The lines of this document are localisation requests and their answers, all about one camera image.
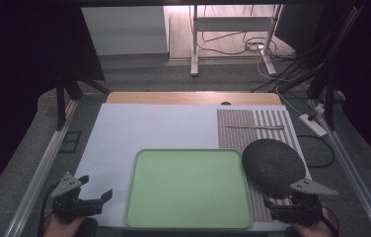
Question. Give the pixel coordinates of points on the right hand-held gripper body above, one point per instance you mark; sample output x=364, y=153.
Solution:
x=300, y=210

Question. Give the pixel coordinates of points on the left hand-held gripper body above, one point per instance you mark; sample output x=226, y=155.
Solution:
x=71, y=205

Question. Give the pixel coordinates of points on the person's left hand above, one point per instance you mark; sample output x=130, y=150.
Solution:
x=58, y=227

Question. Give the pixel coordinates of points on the person's right hand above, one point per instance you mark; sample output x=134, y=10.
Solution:
x=318, y=229

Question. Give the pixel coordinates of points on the black round plate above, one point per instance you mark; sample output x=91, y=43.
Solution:
x=270, y=166

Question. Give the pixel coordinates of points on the silver metal knife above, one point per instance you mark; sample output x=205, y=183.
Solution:
x=256, y=127

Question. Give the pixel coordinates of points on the pale blue table mat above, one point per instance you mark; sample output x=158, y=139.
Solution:
x=147, y=126

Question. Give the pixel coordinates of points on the striped woven placemat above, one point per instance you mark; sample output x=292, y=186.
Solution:
x=236, y=130

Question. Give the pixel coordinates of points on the black metal stand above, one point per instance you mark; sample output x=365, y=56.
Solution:
x=329, y=98
x=61, y=102

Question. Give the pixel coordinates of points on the green plastic tray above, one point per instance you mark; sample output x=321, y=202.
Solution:
x=188, y=189

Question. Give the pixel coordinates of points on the white power strip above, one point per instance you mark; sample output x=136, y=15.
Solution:
x=312, y=125

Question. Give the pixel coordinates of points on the dark curtain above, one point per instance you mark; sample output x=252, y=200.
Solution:
x=367, y=75
x=15, y=82

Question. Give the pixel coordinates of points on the white cabinet panel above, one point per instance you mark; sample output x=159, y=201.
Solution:
x=124, y=29

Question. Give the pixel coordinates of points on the black rectangular floor frame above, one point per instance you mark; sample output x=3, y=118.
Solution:
x=70, y=142

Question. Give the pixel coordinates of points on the aluminium rail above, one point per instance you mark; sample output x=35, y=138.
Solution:
x=354, y=171
x=38, y=177

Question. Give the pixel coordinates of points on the white desk frame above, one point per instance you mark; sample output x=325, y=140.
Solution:
x=229, y=23

